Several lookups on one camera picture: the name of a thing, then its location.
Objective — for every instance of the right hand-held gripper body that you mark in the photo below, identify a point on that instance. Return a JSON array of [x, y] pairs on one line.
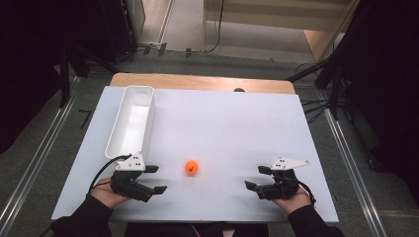
[[281, 186]]

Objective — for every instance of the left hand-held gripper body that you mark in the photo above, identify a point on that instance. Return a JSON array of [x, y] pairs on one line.
[[126, 184]]

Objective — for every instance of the orange ball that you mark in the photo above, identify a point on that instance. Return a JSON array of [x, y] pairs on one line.
[[191, 167]]

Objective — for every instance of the white plastic bin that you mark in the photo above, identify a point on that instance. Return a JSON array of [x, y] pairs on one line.
[[131, 125]]

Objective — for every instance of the person's right hand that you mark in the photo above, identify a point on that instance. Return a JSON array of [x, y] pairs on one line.
[[293, 202]]

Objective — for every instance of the person's left hand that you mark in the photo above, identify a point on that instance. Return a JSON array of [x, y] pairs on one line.
[[105, 196]]

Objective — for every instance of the white board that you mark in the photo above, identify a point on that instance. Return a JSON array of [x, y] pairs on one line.
[[224, 131]]

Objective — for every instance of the wooden table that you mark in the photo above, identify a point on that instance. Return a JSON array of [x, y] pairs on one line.
[[197, 81]]

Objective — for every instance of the black metal stand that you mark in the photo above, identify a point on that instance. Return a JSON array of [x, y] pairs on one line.
[[335, 82], [65, 75]]

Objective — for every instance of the metal floor rail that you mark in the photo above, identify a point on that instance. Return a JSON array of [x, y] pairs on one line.
[[355, 174], [36, 156]]

